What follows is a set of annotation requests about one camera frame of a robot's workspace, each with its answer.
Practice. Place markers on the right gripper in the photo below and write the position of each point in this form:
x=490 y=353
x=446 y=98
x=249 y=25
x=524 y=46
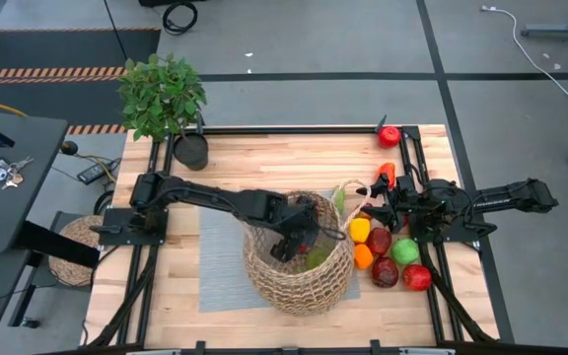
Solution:
x=401 y=202

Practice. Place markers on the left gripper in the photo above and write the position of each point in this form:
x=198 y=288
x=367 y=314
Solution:
x=301 y=219

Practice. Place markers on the small dark red apple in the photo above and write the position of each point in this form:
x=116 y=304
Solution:
x=304 y=248

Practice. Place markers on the green pear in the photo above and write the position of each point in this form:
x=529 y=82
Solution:
x=317 y=257

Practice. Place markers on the orange-red bell pepper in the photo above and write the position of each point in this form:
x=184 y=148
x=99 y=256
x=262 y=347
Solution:
x=388 y=170

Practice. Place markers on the yellow bell pepper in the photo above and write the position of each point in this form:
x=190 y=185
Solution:
x=359 y=230

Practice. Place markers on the dark red bell pepper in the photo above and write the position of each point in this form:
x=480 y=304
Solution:
x=378 y=241

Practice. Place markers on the woven wicker basket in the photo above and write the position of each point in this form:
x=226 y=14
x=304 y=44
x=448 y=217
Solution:
x=294 y=296

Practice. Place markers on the green apple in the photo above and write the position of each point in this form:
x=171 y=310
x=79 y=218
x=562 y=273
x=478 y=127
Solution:
x=405 y=252

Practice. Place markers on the orange fruit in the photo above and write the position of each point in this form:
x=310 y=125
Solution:
x=363 y=257

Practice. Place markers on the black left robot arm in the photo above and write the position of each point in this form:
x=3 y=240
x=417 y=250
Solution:
x=215 y=197

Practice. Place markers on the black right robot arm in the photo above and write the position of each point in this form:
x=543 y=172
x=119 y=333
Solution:
x=501 y=199

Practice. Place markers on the grey woven placemat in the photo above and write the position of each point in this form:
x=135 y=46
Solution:
x=220 y=256

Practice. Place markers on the black plant pot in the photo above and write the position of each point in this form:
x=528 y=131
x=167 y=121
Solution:
x=191 y=152

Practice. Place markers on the green leafy plant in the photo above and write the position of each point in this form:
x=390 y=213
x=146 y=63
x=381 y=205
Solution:
x=161 y=96

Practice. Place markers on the black power adapter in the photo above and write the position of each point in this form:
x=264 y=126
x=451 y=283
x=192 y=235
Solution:
x=94 y=172

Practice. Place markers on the round woven coaster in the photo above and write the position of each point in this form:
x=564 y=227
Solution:
x=74 y=266

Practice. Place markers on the black round knob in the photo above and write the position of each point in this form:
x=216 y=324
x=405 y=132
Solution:
x=69 y=147

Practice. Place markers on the bunch of metal keys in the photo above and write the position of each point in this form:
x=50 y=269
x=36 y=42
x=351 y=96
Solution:
x=15 y=172

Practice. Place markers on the dark grey desk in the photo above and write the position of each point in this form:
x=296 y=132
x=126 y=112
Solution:
x=8 y=197

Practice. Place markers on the black hazard-striped floor mat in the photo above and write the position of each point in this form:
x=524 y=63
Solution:
x=42 y=49

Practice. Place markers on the small black frame bracket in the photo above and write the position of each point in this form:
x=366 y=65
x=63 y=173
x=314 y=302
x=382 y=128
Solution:
x=381 y=123

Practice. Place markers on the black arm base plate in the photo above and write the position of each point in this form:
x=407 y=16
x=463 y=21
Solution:
x=116 y=232
x=454 y=237

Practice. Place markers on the black aluminium table frame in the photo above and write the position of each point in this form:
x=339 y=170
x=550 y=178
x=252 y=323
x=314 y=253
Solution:
x=264 y=130

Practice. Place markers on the grey table leg frame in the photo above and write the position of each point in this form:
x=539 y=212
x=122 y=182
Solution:
x=560 y=32

